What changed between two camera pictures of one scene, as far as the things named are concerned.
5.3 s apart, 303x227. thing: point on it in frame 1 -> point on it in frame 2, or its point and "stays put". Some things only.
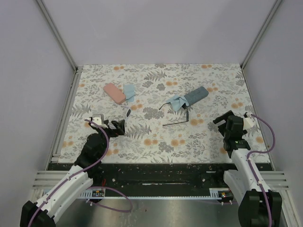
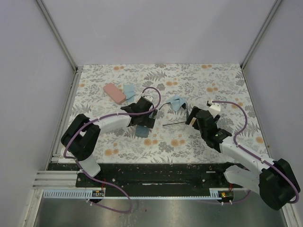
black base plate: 157,177 stays put
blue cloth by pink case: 129,90 stays put
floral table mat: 171,113 stays put
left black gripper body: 110,132 -> 147,121
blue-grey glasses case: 196,95 -> 141,131
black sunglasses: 183,106 stays put
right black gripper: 221,127 -> 192,115
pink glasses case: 115,93 stays put
